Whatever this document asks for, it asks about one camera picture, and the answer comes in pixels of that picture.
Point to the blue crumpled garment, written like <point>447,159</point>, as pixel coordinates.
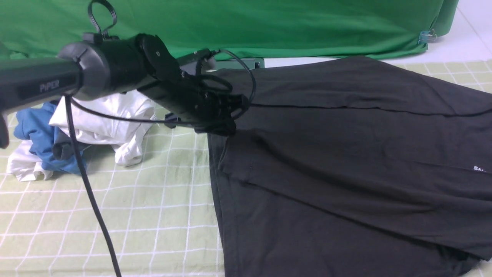
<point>49,143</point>

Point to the light green checkered tablecloth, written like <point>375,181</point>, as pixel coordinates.
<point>161,213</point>

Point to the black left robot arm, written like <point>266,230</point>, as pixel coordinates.
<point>97,67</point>

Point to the dark gray long-sleeved shirt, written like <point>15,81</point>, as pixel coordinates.
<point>355,168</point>

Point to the blue binder clip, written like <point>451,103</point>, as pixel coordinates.
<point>427,36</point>

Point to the white crumpled shirt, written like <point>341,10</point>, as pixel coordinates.
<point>126,138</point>

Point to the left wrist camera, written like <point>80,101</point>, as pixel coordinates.
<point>198,62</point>

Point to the green backdrop cloth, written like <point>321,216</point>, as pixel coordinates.
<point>380,29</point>

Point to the white garment under pile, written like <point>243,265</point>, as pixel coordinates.
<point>26,166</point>

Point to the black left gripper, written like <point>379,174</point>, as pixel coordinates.
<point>204,102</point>

